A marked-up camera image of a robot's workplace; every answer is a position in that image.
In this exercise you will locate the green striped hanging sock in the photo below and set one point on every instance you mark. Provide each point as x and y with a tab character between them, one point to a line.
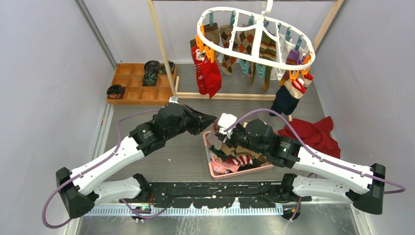
267	51

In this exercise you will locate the red hanging sock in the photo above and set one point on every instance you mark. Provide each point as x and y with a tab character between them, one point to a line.
212	78
199	58

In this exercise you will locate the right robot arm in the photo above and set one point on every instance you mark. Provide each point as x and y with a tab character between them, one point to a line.
357	184

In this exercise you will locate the rolled dark sock centre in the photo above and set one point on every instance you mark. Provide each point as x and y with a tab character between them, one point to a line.
150	79

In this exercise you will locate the grey beige sock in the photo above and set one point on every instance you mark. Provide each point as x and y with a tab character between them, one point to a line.
213	138

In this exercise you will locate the pink plastic basket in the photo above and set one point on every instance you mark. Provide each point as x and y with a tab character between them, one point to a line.
241	165

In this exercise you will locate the argyle sock in basket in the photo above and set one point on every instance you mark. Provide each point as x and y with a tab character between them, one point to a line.
225	153

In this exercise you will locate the white hanging sock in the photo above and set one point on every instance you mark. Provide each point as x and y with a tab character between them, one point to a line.
286	47

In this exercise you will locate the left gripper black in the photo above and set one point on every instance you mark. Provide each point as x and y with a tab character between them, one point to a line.
198	125

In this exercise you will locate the white plastic clip hanger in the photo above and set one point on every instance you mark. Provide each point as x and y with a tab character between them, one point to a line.
242	20

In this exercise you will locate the wooden clothes rack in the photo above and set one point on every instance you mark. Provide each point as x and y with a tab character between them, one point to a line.
312	46

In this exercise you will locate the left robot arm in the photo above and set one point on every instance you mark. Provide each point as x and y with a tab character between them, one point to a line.
84	187

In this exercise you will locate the red cloth on table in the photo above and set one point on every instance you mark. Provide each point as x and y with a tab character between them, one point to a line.
317	135

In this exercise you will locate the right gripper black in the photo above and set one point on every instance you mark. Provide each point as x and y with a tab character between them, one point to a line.
229	139

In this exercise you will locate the orange wooden compartment tray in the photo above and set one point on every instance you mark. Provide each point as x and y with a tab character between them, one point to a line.
130	75

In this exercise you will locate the rolled dark sock left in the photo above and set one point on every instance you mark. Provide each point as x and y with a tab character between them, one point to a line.
115	91

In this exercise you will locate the maroon purple orange striped sock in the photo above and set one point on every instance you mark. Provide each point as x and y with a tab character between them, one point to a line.
295	57

